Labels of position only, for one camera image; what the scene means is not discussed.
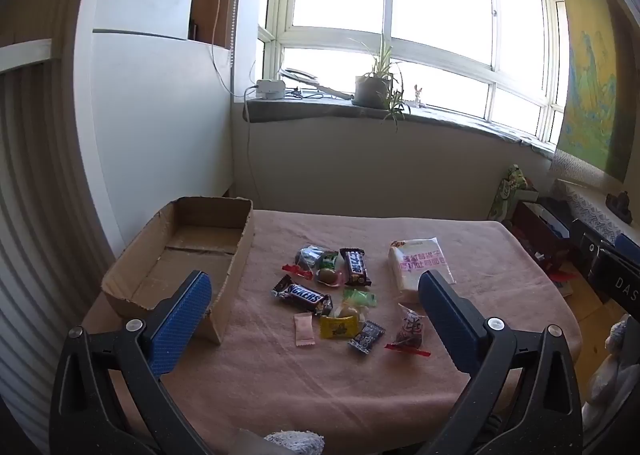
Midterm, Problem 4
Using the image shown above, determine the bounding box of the sliced bread packet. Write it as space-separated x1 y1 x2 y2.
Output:
388 236 457 297

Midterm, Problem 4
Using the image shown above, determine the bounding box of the brown chocolate bar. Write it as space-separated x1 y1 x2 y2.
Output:
339 248 372 287
271 275 333 316

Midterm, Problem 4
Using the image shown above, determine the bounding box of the potted spider plant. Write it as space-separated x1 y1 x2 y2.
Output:
350 35 411 130

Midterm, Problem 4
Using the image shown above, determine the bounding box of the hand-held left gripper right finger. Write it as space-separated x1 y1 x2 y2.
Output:
417 269 586 455

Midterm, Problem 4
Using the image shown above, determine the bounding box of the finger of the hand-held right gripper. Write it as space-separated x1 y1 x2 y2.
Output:
614 234 640 263
570 218 617 261

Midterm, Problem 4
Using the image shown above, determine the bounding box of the clear packet with red strip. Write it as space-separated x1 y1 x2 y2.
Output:
281 245 326 281

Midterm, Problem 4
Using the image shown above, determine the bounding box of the yellow candy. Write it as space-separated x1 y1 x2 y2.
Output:
320 315 360 340

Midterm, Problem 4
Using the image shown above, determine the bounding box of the ring lamp with handle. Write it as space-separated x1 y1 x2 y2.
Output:
282 67 351 100

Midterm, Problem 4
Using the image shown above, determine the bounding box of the pale candy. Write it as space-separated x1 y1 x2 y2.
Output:
334 300 368 321

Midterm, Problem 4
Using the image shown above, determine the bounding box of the white power box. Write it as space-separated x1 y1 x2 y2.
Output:
256 79 286 100

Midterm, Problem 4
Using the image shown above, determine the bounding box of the white ribbed panel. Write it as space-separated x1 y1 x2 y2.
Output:
0 40 126 436

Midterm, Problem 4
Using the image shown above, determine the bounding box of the person's left hand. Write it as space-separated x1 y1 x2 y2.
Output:
264 430 326 455

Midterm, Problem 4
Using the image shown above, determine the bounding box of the white cabinet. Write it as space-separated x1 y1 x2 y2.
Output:
75 0 236 261

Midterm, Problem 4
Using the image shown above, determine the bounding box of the cardboard box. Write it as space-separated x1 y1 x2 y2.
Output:
101 196 256 347

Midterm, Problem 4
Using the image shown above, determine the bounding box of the red box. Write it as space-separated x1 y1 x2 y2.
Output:
510 200 581 281

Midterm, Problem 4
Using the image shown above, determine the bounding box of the white patterned cloth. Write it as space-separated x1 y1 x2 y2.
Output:
547 150 626 246

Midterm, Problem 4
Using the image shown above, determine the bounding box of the small blue-black snack packet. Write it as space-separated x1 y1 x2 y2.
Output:
348 321 386 355

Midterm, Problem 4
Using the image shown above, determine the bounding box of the clear packet of dark dates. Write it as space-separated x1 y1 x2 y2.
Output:
384 303 432 358

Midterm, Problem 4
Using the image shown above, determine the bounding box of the pale pink sachet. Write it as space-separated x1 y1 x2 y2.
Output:
293 313 316 347

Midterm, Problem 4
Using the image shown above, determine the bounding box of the yellow-blue wall poster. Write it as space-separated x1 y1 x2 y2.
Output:
556 0 631 180

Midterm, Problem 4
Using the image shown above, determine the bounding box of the person's right hand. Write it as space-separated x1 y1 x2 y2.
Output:
585 313 640 436

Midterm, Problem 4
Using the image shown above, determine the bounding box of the white hanging cable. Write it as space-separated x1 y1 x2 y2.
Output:
243 85 261 208

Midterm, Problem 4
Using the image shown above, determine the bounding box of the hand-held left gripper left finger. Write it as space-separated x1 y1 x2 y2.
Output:
50 269 221 455

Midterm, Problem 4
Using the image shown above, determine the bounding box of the small dark figurine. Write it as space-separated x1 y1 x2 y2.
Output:
606 191 633 223

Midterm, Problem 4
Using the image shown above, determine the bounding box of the green patterned box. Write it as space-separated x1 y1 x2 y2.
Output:
487 164 538 223

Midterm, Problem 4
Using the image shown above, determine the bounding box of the light green candy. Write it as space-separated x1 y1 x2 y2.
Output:
343 287 378 308

